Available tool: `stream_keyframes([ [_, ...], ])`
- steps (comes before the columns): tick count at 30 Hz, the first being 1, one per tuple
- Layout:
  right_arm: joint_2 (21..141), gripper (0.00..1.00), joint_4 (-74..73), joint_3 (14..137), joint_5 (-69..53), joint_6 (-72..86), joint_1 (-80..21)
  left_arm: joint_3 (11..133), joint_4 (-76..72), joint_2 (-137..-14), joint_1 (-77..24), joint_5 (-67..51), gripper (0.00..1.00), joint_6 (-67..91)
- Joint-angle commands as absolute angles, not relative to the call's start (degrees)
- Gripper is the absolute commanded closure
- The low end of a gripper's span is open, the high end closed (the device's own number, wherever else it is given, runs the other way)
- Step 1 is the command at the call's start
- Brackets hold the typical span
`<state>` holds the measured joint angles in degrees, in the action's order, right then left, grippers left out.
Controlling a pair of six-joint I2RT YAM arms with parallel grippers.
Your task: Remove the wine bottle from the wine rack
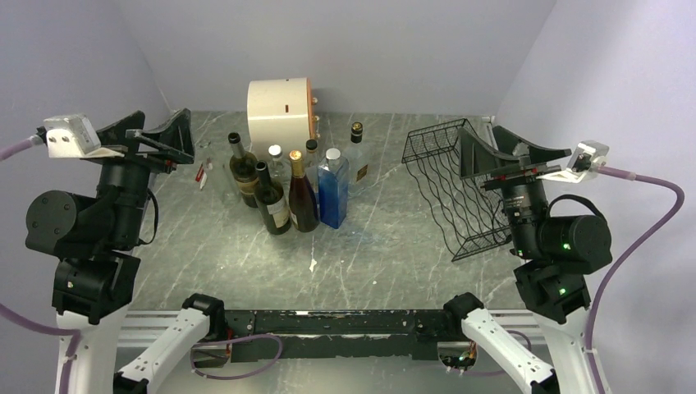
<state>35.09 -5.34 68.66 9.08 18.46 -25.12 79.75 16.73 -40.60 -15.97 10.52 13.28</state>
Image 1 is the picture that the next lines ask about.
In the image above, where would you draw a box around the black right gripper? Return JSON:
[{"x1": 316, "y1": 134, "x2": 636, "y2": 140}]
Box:
[{"x1": 457, "y1": 123, "x2": 570, "y2": 256}]

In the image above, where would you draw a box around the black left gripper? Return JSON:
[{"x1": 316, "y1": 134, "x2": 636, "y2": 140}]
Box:
[{"x1": 86, "y1": 106, "x2": 196, "y2": 242}]

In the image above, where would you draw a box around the dark green silver-capped wine bottle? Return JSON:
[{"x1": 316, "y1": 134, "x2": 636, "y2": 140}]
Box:
[{"x1": 227, "y1": 132, "x2": 258, "y2": 208}]

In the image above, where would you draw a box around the clear tall glass bottle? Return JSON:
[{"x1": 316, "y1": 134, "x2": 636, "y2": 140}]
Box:
[{"x1": 221, "y1": 160, "x2": 241, "y2": 204}]

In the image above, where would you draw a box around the clear bottle with black cap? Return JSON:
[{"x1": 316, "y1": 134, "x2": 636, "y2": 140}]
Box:
[{"x1": 342, "y1": 121, "x2": 370, "y2": 197}]

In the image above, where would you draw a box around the large clear round bottle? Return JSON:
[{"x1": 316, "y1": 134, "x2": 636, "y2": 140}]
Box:
[{"x1": 268, "y1": 144, "x2": 291, "y2": 191}]

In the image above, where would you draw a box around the dark wine bottle black cap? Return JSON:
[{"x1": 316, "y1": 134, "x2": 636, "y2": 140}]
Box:
[{"x1": 254, "y1": 160, "x2": 291, "y2": 235}]

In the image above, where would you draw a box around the blue clear vodka bottle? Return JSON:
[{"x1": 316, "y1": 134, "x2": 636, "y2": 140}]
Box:
[{"x1": 318, "y1": 148, "x2": 350, "y2": 229}]

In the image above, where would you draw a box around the clear bottle with cork stopper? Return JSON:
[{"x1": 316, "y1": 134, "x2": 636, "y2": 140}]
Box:
[{"x1": 304, "y1": 139, "x2": 319, "y2": 183}]

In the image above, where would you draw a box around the red wine bottle gold foil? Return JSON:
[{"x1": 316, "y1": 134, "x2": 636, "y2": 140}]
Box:
[{"x1": 288, "y1": 150, "x2": 319, "y2": 233}]

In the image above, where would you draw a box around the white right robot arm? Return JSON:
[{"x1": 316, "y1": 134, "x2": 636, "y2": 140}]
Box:
[{"x1": 442, "y1": 126, "x2": 612, "y2": 393}]

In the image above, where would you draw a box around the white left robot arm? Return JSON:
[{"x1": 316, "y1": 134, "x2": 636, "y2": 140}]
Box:
[{"x1": 25, "y1": 109, "x2": 230, "y2": 393}]

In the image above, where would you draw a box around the red white box cutter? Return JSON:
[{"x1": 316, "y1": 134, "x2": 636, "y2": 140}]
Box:
[{"x1": 195, "y1": 158, "x2": 213, "y2": 190}]

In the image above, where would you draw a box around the white cylindrical drum appliance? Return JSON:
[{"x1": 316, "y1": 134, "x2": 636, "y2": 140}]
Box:
[{"x1": 246, "y1": 77, "x2": 320, "y2": 160}]

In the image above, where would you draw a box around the black wire wine rack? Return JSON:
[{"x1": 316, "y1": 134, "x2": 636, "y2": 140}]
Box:
[{"x1": 401, "y1": 118, "x2": 511, "y2": 263}]

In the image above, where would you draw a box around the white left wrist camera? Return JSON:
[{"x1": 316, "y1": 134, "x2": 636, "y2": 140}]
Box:
[{"x1": 43, "y1": 114, "x2": 124, "y2": 159}]

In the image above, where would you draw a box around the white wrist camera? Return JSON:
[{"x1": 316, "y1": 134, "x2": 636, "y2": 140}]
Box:
[
  {"x1": 539, "y1": 140, "x2": 610, "y2": 184},
  {"x1": 43, "y1": 114, "x2": 124, "y2": 159}
]

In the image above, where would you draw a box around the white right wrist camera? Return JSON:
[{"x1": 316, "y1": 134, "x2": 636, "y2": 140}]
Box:
[{"x1": 539, "y1": 140, "x2": 610, "y2": 184}]

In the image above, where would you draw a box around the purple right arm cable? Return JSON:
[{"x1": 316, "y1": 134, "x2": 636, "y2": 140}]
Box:
[{"x1": 584, "y1": 165, "x2": 686, "y2": 394}]

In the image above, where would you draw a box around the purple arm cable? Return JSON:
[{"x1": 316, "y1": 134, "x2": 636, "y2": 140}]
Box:
[
  {"x1": 584, "y1": 165, "x2": 686, "y2": 394},
  {"x1": 0, "y1": 135, "x2": 83, "y2": 394}
]

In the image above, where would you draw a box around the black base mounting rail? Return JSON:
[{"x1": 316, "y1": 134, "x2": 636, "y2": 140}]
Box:
[{"x1": 202, "y1": 309, "x2": 469, "y2": 362}]

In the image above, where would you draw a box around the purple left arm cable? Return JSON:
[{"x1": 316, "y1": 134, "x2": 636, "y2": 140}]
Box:
[{"x1": 0, "y1": 135, "x2": 83, "y2": 394}]

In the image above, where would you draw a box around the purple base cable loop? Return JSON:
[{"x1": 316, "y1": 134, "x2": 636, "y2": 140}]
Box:
[{"x1": 188, "y1": 333, "x2": 284, "y2": 382}]

